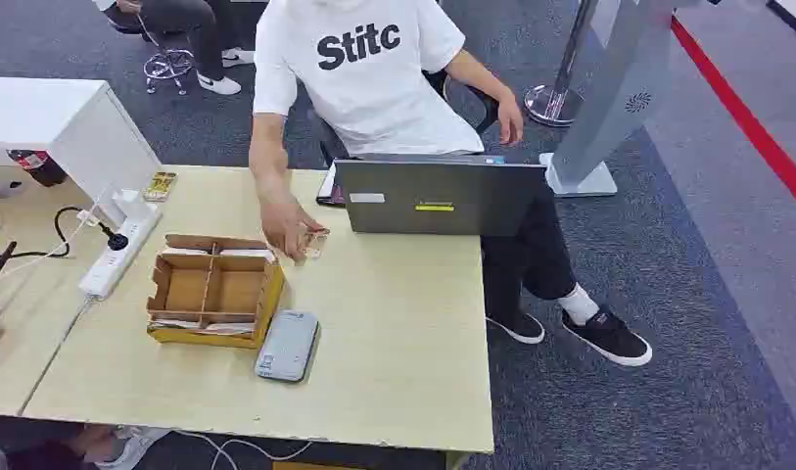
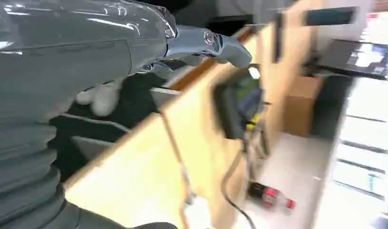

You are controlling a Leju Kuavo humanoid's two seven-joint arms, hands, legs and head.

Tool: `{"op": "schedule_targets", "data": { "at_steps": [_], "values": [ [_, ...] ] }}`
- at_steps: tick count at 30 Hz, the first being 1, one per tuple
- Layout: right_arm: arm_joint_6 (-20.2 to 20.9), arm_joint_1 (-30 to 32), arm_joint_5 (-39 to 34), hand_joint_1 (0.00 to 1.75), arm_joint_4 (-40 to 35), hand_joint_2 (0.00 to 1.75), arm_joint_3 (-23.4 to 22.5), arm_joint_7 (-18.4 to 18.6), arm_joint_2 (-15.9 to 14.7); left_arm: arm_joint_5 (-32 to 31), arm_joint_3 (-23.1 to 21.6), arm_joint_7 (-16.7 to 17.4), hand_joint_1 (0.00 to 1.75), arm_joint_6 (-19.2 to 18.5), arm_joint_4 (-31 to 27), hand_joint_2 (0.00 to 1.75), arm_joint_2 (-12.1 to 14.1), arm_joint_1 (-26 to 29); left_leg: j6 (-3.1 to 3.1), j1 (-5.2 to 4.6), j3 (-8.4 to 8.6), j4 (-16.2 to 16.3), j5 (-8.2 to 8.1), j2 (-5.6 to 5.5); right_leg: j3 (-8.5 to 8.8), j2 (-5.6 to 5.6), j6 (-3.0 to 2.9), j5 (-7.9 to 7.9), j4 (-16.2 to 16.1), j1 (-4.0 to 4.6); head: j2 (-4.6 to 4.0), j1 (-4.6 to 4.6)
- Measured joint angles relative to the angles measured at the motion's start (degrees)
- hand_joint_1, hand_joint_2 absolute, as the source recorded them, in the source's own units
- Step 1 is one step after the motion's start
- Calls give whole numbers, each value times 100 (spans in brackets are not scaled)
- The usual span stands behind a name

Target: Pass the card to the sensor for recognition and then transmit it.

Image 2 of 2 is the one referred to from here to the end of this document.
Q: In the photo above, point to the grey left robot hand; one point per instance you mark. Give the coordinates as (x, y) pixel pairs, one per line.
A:
(70, 47)

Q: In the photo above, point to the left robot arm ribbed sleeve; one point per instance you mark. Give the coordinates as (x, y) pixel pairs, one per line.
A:
(23, 164)

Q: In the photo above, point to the pale wooden desk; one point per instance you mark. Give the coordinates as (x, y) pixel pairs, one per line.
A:
(143, 164)

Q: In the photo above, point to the black device under desk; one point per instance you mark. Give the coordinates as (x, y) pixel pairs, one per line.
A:
(236, 104)

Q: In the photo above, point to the brown cardboard box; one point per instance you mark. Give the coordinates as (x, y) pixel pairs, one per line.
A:
(303, 106)

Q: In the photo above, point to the cola bottle with red label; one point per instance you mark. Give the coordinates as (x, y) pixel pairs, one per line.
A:
(269, 196)

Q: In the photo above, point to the dark laptop computer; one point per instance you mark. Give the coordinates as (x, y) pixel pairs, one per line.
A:
(355, 58)

